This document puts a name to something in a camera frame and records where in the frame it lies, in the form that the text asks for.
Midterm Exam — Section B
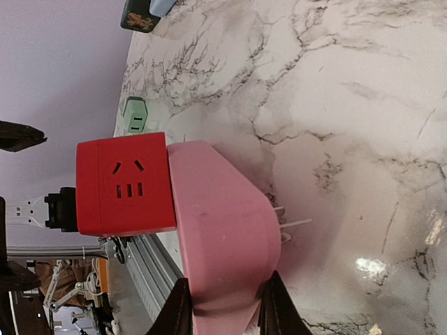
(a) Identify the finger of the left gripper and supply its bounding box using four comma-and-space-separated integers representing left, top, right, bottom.
0, 121, 47, 152

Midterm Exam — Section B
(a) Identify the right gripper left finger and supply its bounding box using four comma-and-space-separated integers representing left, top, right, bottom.
146, 278, 193, 335

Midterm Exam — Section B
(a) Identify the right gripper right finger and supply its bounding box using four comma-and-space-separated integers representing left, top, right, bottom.
258, 271, 312, 335

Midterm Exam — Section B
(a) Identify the pink triangular power strip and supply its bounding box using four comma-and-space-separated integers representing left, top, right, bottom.
168, 141, 281, 334

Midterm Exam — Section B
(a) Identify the red cube socket adapter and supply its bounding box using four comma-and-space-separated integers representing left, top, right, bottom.
75, 133, 176, 237

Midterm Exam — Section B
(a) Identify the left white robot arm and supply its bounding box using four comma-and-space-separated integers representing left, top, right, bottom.
1, 121, 78, 232

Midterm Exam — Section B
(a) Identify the light green cube charger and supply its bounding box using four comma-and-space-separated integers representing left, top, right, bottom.
123, 96, 149, 135

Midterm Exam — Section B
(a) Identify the dark green cube adapter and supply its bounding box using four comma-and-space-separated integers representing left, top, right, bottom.
120, 0, 161, 34

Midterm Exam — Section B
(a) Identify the light blue cube charger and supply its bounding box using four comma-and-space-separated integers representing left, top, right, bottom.
149, 0, 177, 17

